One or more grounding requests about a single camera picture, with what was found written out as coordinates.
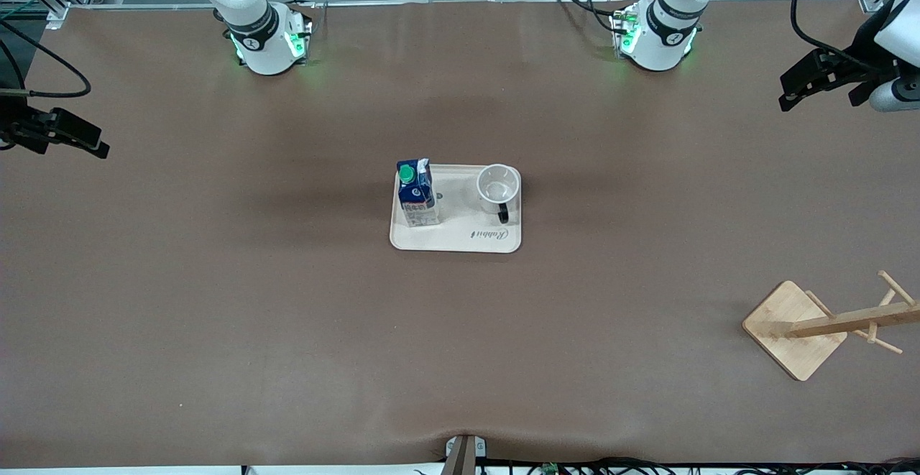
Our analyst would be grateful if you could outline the white smiley mug black handle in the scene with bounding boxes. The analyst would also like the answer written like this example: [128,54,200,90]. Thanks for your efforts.
[477,164,521,224]

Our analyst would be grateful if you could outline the blue white milk carton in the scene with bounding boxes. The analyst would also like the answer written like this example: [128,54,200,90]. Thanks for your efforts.
[396,158,441,228]

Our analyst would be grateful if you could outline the cream rectangular tray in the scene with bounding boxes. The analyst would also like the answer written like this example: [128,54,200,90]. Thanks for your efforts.
[390,165,523,254]

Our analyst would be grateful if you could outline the wooden mug rack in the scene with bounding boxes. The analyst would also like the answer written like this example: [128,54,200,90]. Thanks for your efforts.
[742,270,920,382]

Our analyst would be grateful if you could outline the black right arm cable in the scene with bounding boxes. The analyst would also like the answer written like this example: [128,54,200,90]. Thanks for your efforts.
[0,19,92,98]

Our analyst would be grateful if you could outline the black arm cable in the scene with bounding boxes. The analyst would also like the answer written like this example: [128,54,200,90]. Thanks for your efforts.
[791,0,881,73]
[0,19,92,98]

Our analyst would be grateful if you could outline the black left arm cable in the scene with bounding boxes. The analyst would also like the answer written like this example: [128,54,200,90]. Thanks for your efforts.
[791,0,881,73]

